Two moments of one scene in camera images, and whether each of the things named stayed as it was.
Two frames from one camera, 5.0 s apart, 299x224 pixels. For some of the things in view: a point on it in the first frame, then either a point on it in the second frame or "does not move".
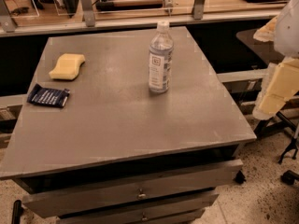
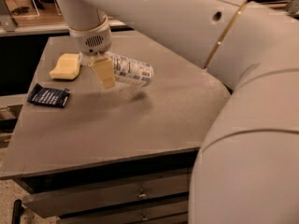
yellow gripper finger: (267, 32) -> (92, 42)
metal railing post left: (6, 20) does not move
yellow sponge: (67, 66) does not move
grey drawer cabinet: (127, 127) does not move
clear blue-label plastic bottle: (161, 59) -> (131, 71)
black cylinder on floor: (17, 209) does not move
